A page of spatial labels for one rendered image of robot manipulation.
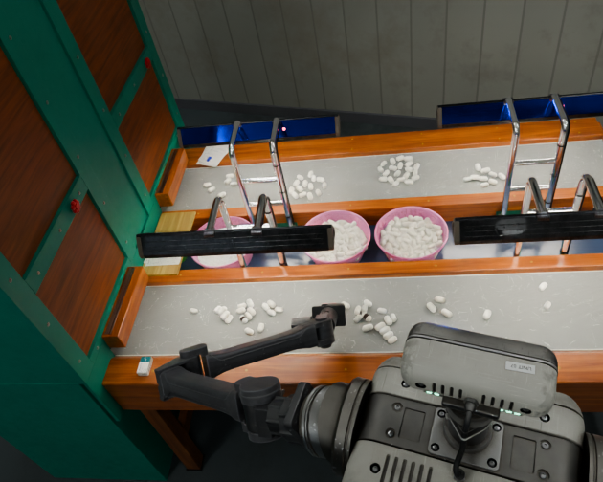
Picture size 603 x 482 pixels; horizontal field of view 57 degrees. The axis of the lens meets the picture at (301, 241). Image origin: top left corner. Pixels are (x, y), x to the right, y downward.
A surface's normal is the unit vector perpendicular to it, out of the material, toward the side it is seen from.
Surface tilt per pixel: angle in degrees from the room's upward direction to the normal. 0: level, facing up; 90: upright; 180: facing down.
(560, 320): 0
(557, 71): 90
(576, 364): 0
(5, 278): 90
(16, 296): 90
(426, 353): 0
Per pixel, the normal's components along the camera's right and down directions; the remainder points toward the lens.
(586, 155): -0.15, -0.67
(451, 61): -0.34, 0.72
